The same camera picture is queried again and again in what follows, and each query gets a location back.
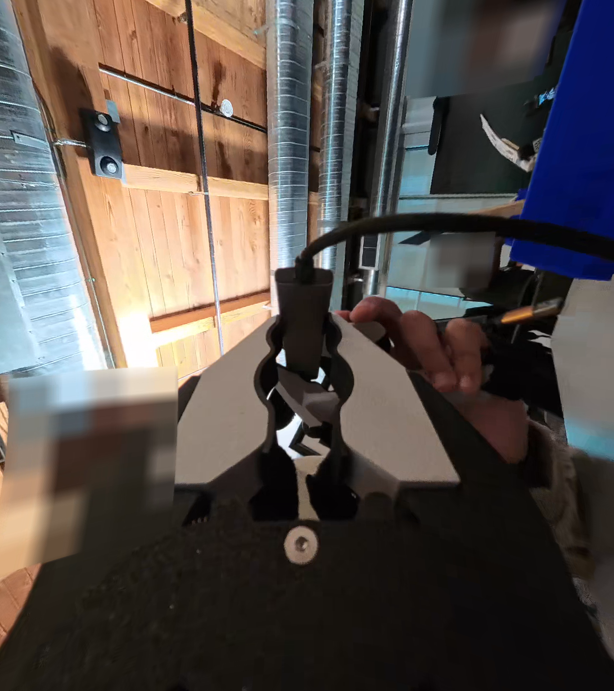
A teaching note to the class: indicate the person's left forearm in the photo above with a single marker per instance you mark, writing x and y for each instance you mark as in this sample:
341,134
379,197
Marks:
560,486

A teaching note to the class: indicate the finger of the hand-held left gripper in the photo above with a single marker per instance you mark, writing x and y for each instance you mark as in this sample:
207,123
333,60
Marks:
307,397

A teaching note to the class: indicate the slim metal air duct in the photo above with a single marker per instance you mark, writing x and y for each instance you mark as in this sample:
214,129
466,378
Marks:
289,135
339,135

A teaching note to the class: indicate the smooth metal pipe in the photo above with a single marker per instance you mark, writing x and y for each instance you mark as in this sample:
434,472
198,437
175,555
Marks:
390,135

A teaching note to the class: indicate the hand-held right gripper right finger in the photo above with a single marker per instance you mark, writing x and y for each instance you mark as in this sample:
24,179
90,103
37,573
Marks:
393,426

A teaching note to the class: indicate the blue storage bin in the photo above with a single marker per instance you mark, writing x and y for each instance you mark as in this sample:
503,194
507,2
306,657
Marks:
593,135

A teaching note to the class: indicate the black ceiling bracket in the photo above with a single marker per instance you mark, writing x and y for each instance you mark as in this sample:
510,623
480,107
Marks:
103,146

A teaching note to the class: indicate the round ceiling sprinkler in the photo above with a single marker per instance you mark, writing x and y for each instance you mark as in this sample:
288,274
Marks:
226,107

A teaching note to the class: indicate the large metal air duct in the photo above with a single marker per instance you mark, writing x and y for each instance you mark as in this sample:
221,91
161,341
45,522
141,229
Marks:
10,162

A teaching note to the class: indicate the thin black ceiling rod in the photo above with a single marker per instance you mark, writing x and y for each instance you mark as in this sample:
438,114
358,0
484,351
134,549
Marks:
202,162

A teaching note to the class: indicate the person's left hand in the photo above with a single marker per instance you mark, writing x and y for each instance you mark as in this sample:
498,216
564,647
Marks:
447,356

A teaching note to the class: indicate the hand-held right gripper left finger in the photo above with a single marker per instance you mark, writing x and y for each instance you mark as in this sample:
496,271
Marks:
220,426

